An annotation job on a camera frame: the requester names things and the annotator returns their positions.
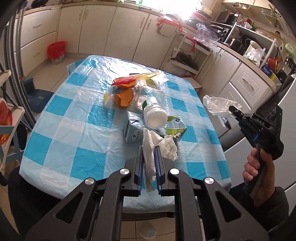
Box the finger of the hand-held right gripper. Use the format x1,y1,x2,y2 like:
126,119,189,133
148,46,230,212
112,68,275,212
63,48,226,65
228,105,253,117
236,116,253,136

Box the plastic bag of greens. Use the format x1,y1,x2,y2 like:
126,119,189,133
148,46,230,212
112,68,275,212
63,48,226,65
243,47,266,68

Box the white and blue rack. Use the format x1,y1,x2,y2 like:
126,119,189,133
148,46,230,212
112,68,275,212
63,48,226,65
0,70,26,179

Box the green white carton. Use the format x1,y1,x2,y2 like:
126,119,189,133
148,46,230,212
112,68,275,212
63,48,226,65
157,115,187,142

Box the clear bottle with white cap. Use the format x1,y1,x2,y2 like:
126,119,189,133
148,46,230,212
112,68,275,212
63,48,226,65
134,80,167,129

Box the white kettle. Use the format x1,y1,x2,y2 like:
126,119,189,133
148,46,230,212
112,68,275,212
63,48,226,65
245,40,260,56

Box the white cup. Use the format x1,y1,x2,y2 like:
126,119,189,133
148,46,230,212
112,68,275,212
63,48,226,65
140,224,158,239

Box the red printed packages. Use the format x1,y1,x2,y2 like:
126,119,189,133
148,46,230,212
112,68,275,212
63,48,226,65
0,97,12,144

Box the red pot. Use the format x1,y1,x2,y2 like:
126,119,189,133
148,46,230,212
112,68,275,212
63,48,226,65
267,57,280,72

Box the dark pan in cart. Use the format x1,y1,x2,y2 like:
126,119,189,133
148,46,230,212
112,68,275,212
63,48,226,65
176,53,199,71

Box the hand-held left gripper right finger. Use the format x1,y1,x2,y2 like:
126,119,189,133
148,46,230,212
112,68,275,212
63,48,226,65
154,146,270,241

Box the black pot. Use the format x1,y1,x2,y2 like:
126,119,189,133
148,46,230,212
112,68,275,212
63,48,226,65
229,38,246,55

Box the person's right forearm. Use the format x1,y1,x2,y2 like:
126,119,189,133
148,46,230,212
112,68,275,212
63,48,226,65
231,185,290,232

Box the white refrigerator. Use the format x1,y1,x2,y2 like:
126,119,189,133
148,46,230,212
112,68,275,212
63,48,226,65
222,93,296,198

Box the grey metal folding frame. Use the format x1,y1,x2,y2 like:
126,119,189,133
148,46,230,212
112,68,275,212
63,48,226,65
5,0,36,124

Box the white hanging bin red bag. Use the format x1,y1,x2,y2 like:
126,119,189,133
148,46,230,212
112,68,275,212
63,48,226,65
156,16,184,37

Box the white kitchen cabinets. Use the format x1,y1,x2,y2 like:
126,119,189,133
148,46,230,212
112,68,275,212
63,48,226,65
14,0,276,139

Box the yellow white wrapper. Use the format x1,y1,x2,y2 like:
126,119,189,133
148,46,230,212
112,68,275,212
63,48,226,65
104,90,115,109

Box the window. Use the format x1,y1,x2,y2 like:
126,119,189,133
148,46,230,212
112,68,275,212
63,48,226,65
165,0,204,14

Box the yellow red snack wrapper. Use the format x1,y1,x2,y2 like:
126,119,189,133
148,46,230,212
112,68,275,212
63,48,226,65
112,72,163,90

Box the blue checked tablecloth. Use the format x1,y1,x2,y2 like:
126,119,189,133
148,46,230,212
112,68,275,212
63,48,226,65
19,55,232,208

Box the white kitchen cart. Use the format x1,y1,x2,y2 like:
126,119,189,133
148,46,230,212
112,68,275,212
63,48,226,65
169,31,212,80

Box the stack of food containers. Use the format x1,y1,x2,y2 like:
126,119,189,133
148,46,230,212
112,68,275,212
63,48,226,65
190,6,213,24

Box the blue box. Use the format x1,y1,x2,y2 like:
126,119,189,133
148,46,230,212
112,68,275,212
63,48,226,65
260,65,277,82

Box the translucent plastic bag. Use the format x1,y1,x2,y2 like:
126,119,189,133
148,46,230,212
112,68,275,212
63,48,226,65
203,95,242,117

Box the black toaster oven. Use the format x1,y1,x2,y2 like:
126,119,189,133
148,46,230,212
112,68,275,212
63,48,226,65
210,21,234,45

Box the clear crumpled plastic bag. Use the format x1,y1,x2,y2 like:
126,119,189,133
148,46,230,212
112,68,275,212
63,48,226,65
196,23,219,43

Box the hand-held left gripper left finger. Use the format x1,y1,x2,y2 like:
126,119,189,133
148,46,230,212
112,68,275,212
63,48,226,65
28,146,146,241

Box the white countertop shelf unit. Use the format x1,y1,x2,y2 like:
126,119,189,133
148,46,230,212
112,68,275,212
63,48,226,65
228,22,278,68

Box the white paper tissue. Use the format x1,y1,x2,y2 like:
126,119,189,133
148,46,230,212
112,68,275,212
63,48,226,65
142,127,179,193

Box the red lined waste bin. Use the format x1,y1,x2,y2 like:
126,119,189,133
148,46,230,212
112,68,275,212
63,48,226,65
47,41,66,65

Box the person's right hand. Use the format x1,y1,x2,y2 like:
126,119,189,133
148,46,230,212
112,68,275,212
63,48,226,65
242,148,277,202

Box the cardboard piece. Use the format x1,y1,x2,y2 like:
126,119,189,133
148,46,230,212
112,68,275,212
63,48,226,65
185,77,202,90

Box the orange peel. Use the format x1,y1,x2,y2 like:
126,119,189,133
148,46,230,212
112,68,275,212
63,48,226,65
114,88,134,108

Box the grey microwave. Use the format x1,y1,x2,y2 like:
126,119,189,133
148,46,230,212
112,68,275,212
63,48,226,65
216,10,240,24

